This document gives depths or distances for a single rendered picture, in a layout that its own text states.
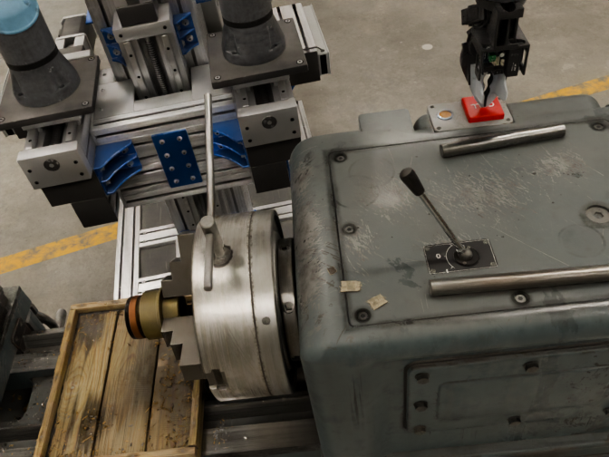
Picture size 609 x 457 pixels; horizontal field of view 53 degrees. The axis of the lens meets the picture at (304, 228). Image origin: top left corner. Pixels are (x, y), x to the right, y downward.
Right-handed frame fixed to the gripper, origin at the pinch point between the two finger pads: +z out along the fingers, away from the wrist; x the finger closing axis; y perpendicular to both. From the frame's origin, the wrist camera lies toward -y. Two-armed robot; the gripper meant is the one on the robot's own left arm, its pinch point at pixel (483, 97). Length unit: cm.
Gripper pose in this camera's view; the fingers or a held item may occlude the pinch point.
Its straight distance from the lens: 110.4
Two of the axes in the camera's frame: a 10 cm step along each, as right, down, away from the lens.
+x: 9.9, -1.2, -0.5
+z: 1.2, 6.7, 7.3
